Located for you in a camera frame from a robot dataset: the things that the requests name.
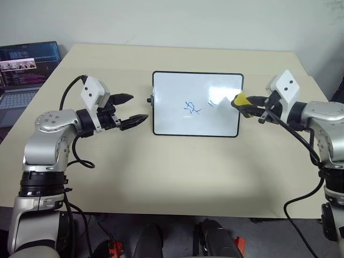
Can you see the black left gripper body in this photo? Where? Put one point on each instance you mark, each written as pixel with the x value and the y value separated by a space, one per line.
pixel 107 118

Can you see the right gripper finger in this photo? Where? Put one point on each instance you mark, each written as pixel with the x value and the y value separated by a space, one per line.
pixel 258 100
pixel 254 111

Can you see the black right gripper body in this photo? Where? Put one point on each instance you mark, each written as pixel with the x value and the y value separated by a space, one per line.
pixel 274 104

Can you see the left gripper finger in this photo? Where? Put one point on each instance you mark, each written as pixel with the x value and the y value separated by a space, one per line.
pixel 133 121
pixel 122 98

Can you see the yellow and black eraser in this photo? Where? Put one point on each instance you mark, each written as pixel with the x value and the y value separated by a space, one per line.
pixel 239 100

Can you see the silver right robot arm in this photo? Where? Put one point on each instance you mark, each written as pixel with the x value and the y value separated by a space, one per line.
pixel 328 126

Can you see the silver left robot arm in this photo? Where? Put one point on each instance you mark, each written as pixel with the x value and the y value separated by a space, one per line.
pixel 44 150

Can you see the small black whiteboard clip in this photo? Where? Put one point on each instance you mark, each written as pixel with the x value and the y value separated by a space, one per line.
pixel 150 100

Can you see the black-framed small whiteboard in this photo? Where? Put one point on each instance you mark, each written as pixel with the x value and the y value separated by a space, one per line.
pixel 172 107

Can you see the open silver laptop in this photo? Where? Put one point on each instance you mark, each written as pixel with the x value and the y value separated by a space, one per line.
pixel 24 70

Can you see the orange plastic part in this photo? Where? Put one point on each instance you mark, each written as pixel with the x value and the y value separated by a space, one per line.
pixel 240 244
pixel 115 247

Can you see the dark rounded shape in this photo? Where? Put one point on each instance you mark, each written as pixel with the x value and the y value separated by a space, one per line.
pixel 215 239

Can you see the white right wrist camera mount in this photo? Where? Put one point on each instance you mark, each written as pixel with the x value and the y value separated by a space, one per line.
pixel 287 84

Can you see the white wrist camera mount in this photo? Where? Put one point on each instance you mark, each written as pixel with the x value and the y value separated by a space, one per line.
pixel 92 90
pixel 287 84

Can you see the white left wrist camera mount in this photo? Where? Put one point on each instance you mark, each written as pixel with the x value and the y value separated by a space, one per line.
pixel 92 90

